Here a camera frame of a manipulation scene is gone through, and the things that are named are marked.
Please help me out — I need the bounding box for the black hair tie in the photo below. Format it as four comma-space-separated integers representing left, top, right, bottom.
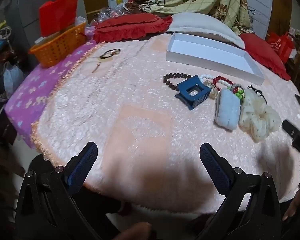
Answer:
247, 85, 267, 104

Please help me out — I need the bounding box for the white cardboard box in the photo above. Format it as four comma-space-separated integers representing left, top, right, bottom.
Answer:
166, 32, 265, 86

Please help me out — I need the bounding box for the person's right hand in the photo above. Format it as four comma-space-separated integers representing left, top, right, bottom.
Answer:
283, 167, 300, 222

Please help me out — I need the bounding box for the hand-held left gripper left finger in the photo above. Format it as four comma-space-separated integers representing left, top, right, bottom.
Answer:
15, 142, 120, 240

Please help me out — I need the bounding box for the pink fluffy blanket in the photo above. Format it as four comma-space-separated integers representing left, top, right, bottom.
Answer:
30, 34, 300, 215

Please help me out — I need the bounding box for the red ruffled cushion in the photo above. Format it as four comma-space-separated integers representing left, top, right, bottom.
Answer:
92, 14, 173, 44

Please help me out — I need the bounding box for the white pillow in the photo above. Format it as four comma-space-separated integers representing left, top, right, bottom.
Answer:
166, 13, 245, 49

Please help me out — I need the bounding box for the orange plastic basket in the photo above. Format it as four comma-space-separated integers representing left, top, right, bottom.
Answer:
29, 21, 87, 68

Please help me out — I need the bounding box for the pale plastic bag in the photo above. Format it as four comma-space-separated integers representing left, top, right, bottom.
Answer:
3, 62, 25, 99

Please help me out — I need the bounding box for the clear spiral hair tie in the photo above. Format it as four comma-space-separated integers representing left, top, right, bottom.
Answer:
204, 79, 222, 97

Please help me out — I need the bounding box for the red bead bracelet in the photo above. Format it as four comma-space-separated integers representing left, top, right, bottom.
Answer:
212, 76, 235, 87

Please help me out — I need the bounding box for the clear plastic wrap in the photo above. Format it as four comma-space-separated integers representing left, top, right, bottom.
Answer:
92, 6, 130, 27

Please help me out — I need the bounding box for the red paper bag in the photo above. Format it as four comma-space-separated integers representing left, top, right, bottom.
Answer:
39, 0, 78, 37

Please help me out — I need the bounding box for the light blue scrunchie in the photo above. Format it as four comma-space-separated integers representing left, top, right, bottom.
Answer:
215, 87, 241, 131

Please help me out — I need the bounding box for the brown hair tie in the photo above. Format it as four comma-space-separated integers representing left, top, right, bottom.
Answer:
99, 48, 121, 60

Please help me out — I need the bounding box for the brown bead bracelet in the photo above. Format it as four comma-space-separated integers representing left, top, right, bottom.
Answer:
163, 72, 192, 92

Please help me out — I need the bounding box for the green bead bracelet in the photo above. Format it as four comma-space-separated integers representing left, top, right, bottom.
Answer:
231, 86, 246, 103

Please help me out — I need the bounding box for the white bead bracelet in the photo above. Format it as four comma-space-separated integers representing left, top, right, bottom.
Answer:
199, 74, 235, 85

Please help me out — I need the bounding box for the purple patterned blanket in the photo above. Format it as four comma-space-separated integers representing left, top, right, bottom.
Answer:
4, 26, 98, 148

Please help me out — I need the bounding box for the blue hair claw clip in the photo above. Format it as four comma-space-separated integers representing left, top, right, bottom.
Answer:
175, 75, 214, 111

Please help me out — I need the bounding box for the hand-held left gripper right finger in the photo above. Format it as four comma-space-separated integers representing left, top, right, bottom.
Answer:
197, 143, 285, 240

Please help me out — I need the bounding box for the cream dotted scrunchie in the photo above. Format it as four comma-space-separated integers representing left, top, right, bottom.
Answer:
238, 89, 282, 142

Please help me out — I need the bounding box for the red shopping bag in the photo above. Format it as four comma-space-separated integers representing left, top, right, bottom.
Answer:
266, 31, 295, 64

